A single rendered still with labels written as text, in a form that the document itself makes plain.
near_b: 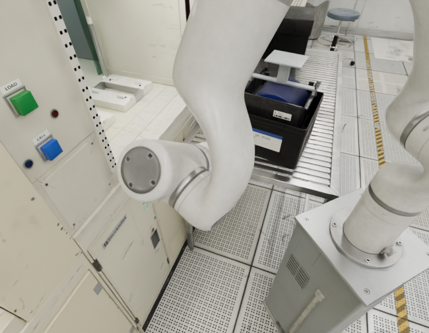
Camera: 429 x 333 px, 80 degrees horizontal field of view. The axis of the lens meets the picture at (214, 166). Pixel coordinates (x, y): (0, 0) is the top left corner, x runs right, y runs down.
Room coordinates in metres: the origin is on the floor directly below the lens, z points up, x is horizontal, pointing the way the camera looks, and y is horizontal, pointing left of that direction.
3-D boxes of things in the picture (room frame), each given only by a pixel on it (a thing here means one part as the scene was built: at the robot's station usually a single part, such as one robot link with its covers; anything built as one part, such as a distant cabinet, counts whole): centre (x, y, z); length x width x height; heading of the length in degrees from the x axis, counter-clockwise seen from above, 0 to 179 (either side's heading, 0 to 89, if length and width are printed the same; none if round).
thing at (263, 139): (0.84, -0.23, 0.85); 0.28 x 0.28 x 0.17; 62
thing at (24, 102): (0.37, 0.31, 1.20); 0.03 x 0.02 x 0.03; 160
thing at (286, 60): (0.84, -0.23, 0.93); 0.24 x 0.20 x 0.32; 62
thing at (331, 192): (1.25, -0.35, 0.38); 1.30 x 0.60 x 0.76; 160
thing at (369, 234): (0.39, -0.43, 0.85); 0.19 x 0.19 x 0.18
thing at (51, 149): (0.37, 0.31, 1.10); 0.03 x 0.02 x 0.03; 160
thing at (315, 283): (0.39, -0.43, 0.38); 0.28 x 0.28 x 0.76; 25
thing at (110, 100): (0.99, 0.40, 0.89); 0.22 x 0.21 x 0.04; 70
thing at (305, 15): (1.70, -0.43, 0.89); 0.29 x 0.29 x 0.25; 74
